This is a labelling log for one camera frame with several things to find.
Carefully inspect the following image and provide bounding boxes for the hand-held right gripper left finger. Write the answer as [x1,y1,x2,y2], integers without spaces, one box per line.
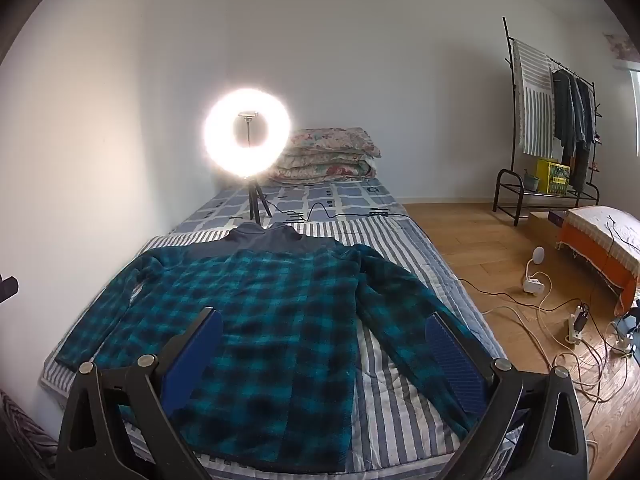
[55,306,224,480]

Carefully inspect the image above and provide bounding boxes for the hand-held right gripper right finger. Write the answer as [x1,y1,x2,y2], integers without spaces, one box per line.
[424,311,589,480]

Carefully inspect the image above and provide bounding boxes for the teal plaid fleece jacket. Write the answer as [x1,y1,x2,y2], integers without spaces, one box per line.
[54,220,501,476]

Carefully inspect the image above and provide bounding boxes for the black clothes rack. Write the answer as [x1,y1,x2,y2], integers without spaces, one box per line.
[492,16,603,226]

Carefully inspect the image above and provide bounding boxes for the hanging dark clothes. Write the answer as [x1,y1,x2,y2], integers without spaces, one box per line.
[551,67,598,193]

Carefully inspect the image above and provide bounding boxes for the black tripod stand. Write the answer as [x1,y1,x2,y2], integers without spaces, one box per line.
[239,111,275,232]

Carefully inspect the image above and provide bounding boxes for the orange covered bench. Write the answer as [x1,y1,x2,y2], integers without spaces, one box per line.
[556,205,640,317]

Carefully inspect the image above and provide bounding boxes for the yellow box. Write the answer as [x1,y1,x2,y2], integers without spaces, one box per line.
[536,158,572,196]

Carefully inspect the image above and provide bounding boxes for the folded floral quilt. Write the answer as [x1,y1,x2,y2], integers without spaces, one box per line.
[265,127,382,183]

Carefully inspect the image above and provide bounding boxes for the striped hanging towel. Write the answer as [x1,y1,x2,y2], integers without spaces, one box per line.
[512,40,556,158]

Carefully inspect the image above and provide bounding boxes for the black cable on bed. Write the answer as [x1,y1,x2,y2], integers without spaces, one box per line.
[265,202,406,223]

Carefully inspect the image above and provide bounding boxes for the glowing ring light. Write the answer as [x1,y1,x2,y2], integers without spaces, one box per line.
[201,87,292,179]

